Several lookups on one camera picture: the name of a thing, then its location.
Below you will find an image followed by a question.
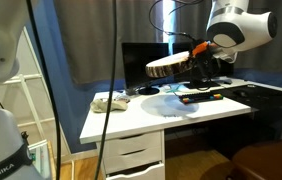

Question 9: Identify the black monitor with round stand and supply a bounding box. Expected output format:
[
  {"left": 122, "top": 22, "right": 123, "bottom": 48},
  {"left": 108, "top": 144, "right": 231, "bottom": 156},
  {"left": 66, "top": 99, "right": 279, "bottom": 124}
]
[{"left": 121, "top": 42, "right": 170, "bottom": 96}]

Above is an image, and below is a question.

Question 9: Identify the small grey desk item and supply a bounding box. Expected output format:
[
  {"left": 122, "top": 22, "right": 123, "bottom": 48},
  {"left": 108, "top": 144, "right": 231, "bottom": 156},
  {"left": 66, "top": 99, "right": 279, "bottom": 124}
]
[{"left": 114, "top": 94, "right": 131, "bottom": 103}]

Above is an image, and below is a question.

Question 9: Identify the white drawer unit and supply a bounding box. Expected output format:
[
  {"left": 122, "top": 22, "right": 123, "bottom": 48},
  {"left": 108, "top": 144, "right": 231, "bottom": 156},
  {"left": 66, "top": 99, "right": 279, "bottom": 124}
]
[{"left": 95, "top": 129, "right": 166, "bottom": 180}]

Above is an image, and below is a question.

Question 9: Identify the white metal rack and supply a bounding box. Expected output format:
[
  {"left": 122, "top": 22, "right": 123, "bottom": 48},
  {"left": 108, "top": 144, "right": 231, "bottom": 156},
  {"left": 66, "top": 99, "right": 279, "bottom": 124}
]
[{"left": 0, "top": 26, "right": 72, "bottom": 161}]

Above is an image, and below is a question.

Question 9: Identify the round log slice pillow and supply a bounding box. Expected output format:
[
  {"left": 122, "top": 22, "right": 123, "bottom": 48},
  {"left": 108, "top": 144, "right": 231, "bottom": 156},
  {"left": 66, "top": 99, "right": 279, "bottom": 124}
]
[{"left": 145, "top": 50, "right": 196, "bottom": 79}]

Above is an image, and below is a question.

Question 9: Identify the black desk mat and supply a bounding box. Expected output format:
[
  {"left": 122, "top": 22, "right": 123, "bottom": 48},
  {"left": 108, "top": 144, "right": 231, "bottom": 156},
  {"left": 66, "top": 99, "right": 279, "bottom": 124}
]
[{"left": 220, "top": 83, "right": 282, "bottom": 114}]

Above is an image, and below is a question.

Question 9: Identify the orange gripper mount bracket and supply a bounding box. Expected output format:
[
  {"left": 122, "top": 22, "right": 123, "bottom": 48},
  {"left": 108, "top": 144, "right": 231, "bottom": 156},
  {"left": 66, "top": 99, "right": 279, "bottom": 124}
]
[{"left": 191, "top": 40, "right": 215, "bottom": 57}]

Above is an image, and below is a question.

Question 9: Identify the black keyboard with colourful keys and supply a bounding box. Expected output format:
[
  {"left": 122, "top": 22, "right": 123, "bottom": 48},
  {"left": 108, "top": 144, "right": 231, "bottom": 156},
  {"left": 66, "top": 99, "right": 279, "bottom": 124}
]
[{"left": 179, "top": 92, "right": 224, "bottom": 105}]

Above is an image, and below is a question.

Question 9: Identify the black monitor with flat stand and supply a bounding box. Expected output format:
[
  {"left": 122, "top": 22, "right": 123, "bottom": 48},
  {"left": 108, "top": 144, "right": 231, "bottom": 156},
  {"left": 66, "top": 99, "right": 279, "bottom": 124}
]
[{"left": 172, "top": 41, "right": 234, "bottom": 90}]

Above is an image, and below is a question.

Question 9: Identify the black wrist cable bundle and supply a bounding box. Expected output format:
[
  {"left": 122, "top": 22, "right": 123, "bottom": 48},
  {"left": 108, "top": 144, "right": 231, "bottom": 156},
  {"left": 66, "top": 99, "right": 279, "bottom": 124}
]
[{"left": 148, "top": 0, "right": 203, "bottom": 43}]

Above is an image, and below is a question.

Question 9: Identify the teal desk item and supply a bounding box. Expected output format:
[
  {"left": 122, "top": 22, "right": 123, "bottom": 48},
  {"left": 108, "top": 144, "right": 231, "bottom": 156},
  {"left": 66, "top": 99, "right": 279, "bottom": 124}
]
[{"left": 165, "top": 83, "right": 184, "bottom": 94}]

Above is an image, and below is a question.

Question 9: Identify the beige cap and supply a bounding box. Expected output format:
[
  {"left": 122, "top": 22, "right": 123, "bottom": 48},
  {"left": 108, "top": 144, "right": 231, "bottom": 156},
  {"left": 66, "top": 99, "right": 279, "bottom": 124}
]
[{"left": 90, "top": 98, "right": 129, "bottom": 114}]

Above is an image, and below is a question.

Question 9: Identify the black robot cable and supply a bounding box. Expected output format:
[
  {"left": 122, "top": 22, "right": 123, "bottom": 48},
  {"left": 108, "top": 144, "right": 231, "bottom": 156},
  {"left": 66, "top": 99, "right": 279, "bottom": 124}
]
[
  {"left": 93, "top": 0, "right": 119, "bottom": 180},
  {"left": 25, "top": 0, "right": 63, "bottom": 180}
]

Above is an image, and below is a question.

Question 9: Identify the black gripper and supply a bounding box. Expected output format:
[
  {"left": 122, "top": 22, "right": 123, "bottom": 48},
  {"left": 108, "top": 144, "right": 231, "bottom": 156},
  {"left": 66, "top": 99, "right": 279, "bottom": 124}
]
[{"left": 194, "top": 46, "right": 221, "bottom": 83}]

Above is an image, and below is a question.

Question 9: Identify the white side desk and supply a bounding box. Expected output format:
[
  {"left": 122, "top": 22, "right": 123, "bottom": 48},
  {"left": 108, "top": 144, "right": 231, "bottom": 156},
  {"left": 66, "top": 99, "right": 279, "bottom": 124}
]
[{"left": 210, "top": 76, "right": 282, "bottom": 141}]

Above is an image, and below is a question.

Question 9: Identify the white and green box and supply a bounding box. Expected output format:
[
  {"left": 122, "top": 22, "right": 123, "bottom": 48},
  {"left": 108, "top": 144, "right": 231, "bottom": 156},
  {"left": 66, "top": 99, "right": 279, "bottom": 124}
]
[{"left": 27, "top": 139, "right": 56, "bottom": 180}]

